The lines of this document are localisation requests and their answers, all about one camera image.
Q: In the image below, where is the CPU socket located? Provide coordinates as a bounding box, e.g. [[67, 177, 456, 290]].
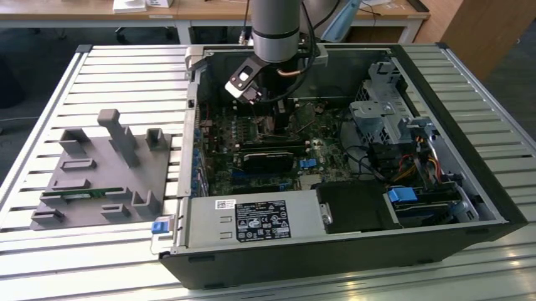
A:
[[253, 114, 301, 142]]

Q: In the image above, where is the black graphics card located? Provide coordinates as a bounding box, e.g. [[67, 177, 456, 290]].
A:
[[241, 150, 296, 172]]

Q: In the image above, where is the green motherboard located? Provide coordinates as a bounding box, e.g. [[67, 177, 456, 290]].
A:
[[194, 98, 357, 197]]

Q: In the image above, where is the pale blue teach pendant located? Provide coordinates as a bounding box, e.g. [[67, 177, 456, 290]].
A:
[[321, 0, 363, 42]]

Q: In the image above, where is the silver finned heatsink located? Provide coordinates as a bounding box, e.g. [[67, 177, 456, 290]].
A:
[[300, 175, 324, 191]]

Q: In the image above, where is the black plastic shroud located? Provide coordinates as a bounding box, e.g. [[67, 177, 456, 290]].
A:
[[312, 180, 403, 235]]

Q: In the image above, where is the hard disk in blue carrier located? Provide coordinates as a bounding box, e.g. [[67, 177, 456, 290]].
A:
[[385, 186, 462, 228]]

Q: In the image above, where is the silver power supply with label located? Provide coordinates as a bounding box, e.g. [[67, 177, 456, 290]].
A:
[[184, 190, 332, 250]]

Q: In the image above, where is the plain white box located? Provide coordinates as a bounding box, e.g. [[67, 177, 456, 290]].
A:
[[111, 0, 149, 14]]

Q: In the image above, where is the grey parts rack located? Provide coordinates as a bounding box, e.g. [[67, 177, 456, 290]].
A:
[[30, 108, 176, 232]]

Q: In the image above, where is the wooden cabinet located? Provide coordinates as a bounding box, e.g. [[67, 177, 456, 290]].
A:
[[412, 0, 536, 82]]

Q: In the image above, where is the green RAM stick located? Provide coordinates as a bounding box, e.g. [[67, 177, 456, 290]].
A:
[[42, 187, 127, 199]]

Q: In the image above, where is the black PC case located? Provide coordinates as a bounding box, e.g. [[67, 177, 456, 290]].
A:
[[158, 43, 528, 291]]

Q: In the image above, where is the wooden desk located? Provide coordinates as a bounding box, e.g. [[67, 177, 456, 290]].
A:
[[0, 0, 432, 45]]

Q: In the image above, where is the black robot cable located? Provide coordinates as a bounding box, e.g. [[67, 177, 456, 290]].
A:
[[268, 0, 343, 104]]

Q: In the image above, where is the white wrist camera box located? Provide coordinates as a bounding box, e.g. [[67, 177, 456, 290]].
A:
[[225, 57, 269, 103]]

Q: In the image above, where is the thick black cable bundle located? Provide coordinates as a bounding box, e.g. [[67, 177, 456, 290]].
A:
[[340, 106, 405, 184]]

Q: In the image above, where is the yellow and red wire bundle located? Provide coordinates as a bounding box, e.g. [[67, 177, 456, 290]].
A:
[[393, 134, 446, 186]]

